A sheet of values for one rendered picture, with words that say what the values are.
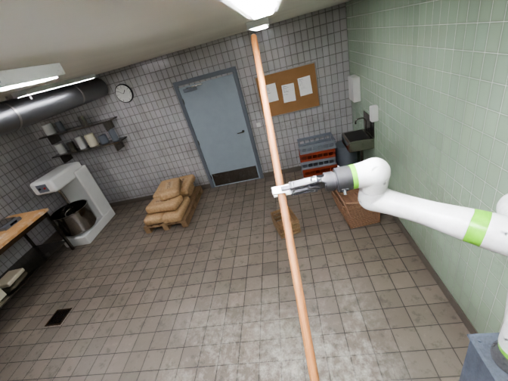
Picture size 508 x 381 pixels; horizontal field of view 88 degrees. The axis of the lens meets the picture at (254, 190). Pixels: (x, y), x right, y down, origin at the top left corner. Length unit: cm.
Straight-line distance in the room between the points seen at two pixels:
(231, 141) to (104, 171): 284
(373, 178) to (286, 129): 418
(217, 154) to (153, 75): 176
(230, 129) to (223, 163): 73
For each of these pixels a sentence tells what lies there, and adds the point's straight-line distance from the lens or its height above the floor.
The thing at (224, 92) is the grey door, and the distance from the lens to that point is 498.
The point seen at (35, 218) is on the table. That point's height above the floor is 88.
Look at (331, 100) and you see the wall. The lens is 510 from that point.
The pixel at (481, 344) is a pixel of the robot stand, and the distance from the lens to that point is 157.
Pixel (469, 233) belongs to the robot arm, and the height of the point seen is 181.
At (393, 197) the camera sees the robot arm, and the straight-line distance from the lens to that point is 110.
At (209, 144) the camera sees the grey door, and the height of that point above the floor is 95.
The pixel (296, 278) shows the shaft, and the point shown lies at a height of 176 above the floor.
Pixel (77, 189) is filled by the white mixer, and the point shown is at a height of 86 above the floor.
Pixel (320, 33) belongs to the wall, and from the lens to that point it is 493.
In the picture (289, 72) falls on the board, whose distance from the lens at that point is 490.
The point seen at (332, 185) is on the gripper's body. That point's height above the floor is 197.
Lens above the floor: 249
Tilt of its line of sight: 29 degrees down
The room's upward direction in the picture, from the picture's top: 16 degrees counter-clockwise
